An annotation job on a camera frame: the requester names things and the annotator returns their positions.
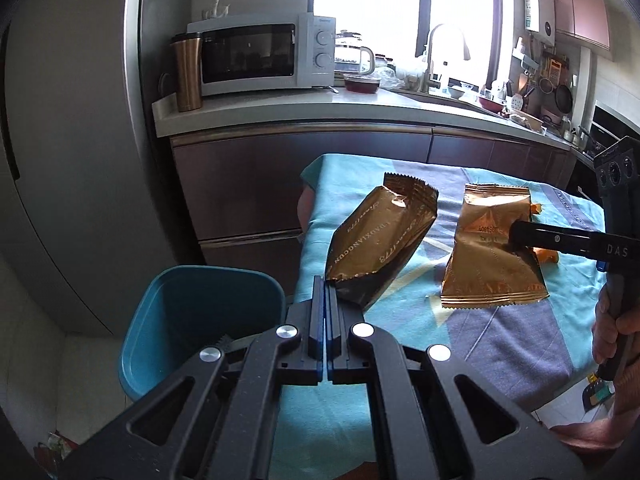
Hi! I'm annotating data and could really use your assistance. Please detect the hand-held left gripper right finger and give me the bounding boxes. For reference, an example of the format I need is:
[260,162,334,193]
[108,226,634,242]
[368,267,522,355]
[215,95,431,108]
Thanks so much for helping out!
[325,280,588,480]

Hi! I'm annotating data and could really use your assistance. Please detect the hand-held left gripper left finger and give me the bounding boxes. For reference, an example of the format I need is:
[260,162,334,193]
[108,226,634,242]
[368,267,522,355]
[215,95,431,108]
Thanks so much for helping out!
[57,276,326,480]

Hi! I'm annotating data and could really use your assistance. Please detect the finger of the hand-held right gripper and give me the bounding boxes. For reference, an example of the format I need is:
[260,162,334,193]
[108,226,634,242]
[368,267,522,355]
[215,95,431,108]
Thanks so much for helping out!
[509,219,593,261]

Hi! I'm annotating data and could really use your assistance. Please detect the golden snack packet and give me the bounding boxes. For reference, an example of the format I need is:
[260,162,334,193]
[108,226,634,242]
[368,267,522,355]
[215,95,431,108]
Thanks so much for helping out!
[325,171,439,311]
[440,182,551,310]

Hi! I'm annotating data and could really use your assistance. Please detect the teal plastic bin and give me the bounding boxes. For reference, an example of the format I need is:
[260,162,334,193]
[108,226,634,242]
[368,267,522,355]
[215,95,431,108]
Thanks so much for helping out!
[117,265,287,403]

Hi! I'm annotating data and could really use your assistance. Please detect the person's right hand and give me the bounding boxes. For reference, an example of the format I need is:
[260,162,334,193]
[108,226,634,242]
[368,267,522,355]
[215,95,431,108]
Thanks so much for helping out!
[591,285,640,416]

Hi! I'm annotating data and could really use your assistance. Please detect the black built-in appliance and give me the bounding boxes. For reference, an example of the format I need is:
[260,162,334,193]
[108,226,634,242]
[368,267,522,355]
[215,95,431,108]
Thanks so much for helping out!
[590,102,640,161]

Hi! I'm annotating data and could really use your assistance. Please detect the teal patterned tablecloth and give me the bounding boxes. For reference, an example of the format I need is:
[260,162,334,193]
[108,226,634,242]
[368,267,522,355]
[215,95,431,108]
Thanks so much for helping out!
[280,152,608,461]

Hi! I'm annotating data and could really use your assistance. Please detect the kitchen counter cabinet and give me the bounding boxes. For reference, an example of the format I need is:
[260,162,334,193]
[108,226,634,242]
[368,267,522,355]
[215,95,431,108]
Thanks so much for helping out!
[151,85,591,266]

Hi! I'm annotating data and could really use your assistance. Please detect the colourful small box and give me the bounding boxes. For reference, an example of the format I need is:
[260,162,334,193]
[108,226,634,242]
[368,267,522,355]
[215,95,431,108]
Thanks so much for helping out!
[582,377,614,411]

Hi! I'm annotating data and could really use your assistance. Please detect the white water heater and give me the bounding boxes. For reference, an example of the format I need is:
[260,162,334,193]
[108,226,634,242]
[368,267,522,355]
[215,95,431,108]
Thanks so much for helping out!
[522,0,557,46]

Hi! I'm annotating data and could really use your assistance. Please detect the chrome faucet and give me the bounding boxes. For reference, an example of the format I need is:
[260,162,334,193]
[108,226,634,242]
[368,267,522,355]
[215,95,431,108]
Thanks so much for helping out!
[420,22,471,93]

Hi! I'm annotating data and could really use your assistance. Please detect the red food container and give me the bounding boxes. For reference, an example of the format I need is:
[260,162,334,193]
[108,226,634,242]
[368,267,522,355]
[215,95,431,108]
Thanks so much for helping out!
[343,73,382,95]

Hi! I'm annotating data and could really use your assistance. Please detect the glass kettle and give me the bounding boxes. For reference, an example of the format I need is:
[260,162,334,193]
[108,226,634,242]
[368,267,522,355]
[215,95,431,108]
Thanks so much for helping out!
[334,30,377,75]

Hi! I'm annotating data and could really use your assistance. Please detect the white microwave oven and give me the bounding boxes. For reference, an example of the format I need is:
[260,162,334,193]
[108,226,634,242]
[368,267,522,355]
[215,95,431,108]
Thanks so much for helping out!
[186,12,337,98]

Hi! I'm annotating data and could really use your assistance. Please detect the copper thermos mug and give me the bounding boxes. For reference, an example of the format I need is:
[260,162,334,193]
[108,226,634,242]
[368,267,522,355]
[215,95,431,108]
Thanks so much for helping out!
[169,31,204,113]

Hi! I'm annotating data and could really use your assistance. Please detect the grey refrigerator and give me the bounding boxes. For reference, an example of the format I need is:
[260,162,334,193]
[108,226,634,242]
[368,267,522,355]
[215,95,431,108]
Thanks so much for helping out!
[0,0,211,336]

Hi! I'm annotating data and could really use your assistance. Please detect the pink wall cabinet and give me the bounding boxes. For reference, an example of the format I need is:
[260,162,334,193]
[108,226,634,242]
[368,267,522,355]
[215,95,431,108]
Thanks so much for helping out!
[542,0,613,51]

